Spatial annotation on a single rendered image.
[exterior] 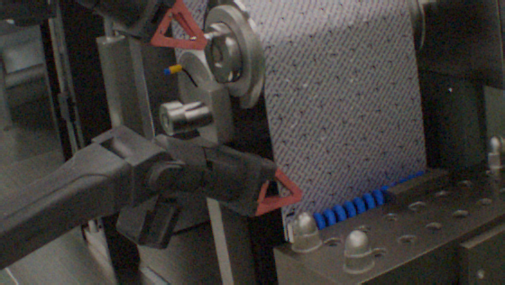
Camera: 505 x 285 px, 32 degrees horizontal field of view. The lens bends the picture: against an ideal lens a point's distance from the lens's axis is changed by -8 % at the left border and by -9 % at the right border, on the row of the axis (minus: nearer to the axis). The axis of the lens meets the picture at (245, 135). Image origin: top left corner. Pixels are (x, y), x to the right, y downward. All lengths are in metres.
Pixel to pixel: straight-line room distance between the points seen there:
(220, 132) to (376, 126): 0.20
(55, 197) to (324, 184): 0.40
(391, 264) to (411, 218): 0.12
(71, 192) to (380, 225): 0.40
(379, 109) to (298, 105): 0.13
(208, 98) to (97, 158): 0.24
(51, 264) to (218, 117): 0.48
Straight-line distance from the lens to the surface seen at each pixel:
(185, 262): 1.43
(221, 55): 1.13
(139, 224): 1.05
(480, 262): 1.09
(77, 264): 1.49
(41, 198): 0.91
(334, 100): 1.16
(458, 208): 1.15
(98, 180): 0.94
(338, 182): 1.19
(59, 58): 1.45
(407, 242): 1.09
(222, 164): 1.07
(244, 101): 1.15
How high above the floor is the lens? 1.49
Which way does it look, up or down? 18 degrees down
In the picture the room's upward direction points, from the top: 9 degrees counter-clockwise
